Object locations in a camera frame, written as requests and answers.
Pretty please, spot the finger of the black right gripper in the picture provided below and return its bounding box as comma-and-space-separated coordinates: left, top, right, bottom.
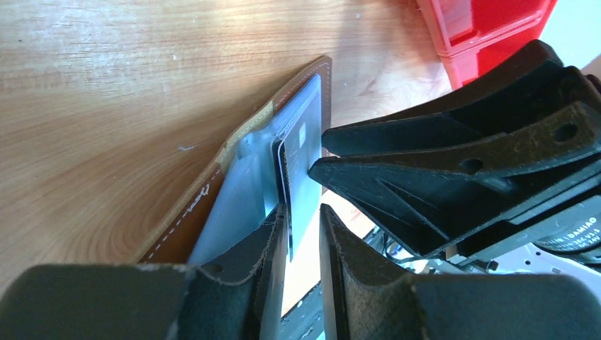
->
322, 40, 600, 157

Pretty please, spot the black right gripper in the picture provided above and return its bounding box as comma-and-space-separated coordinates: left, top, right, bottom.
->
309, 102, 600, 267

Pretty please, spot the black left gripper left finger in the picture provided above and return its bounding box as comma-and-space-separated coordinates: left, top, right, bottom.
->
1, 204, 288, 339

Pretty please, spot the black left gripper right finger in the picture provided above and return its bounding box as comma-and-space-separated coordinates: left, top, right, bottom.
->
320, 204, 600, 339

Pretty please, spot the brown leather card holder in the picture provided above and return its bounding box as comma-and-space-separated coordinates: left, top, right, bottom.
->
135, 56, 332, 265

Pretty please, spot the red plastic bin near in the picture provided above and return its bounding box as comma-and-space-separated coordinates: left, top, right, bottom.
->
417, 0, 556, 89

